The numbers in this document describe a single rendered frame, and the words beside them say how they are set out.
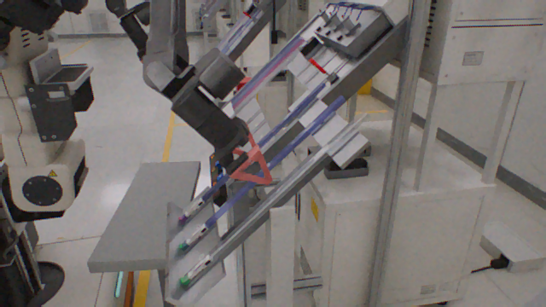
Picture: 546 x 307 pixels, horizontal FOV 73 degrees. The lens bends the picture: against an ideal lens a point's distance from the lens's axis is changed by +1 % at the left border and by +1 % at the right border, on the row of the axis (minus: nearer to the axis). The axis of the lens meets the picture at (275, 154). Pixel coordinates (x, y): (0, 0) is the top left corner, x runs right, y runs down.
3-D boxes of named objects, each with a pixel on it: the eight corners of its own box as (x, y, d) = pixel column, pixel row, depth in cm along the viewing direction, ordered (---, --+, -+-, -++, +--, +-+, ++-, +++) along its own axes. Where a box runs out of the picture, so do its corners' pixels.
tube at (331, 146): (185, 286, 76) (182, 283, 76) (185, 280, 77) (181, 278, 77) (369, 116, 70) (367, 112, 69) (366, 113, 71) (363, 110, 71)
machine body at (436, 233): (316, 333, 149) (324, 203, 122) (281, 228, 211) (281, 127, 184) (460, 309, 160) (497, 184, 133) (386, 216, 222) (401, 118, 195)
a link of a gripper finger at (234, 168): (277, 158, 69) (243, 125, 65) (287, 175, 63) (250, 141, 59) (251, 182, 70) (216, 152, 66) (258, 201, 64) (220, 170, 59)
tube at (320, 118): (184, 251, 86) (179, 248, 85) (184, 247, 87) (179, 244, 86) (345, 100, 79) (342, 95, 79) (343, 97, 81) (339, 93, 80)
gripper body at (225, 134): (242, 121, 70) (214, 95, 66) (252, 141, 61) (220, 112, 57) (218, 144, 71) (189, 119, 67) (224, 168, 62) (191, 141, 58)
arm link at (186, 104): (165, 101, 62) (165, 109, 57) (193, 72, 62) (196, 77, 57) (194, 127, 65) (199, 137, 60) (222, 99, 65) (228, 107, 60)
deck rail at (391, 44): (241, 198, 115) (227, 186, 112) (241, 194, 117) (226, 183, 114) (421, 32, 103) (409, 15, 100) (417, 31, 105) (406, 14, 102)
